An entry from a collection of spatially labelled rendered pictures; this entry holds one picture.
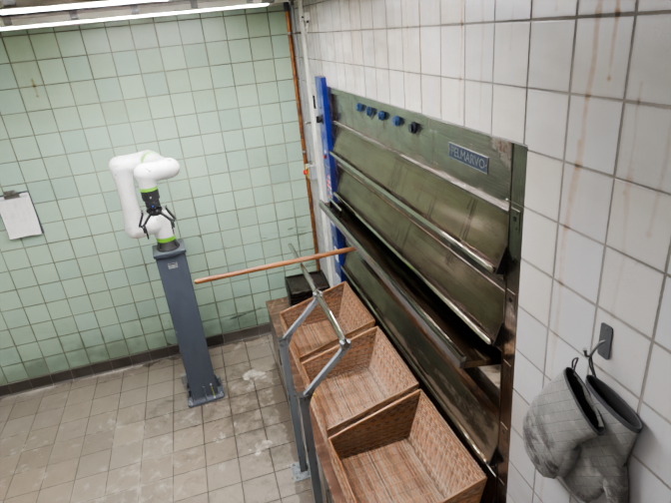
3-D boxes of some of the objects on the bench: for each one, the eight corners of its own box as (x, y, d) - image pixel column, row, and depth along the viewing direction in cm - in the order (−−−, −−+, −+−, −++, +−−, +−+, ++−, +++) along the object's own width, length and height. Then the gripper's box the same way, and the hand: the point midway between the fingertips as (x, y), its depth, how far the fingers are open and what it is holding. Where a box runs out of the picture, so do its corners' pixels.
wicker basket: (381, 363, 300) (378, 323, 289) (422, 428, 250) (421, 383, 239) (302, 384, 289) (296, 343, 278) (329, 456, 239) (322, 410, 228)
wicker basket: (348, 314, 354) (345, 279, 342) (379, 359, 304) (376, 319, 293) (281, 331, 342) (276, 295, 331) (301, 380, 292) (295, 340, 281)
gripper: (175, 193, 278) (184, 229, 287) (127, 202, 271) (138, 238, 280) (176, 197, 271) (185, 234, 280) (127, 206, 265) (137, 244, 274)
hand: (161, 234), depth 280 cm, fingers open, 13 cm apart
